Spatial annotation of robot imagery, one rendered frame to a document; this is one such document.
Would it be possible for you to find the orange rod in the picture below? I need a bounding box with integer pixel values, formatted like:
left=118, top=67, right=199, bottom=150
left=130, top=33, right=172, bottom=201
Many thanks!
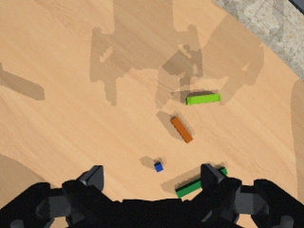
left=170, top=117, right=194, bottom=143

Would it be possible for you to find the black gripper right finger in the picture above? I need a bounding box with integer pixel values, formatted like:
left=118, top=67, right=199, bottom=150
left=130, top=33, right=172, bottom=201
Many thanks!
left=172, top=163, right=304, bottom=228

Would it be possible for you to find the small blue cube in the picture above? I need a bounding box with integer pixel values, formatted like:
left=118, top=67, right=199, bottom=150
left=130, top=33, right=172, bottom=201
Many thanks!
left=154, top=162, right=163, bottom=173

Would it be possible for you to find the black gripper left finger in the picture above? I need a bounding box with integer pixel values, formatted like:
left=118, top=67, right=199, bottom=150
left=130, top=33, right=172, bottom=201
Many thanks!
left=0, top=165, right=132, bottom=228

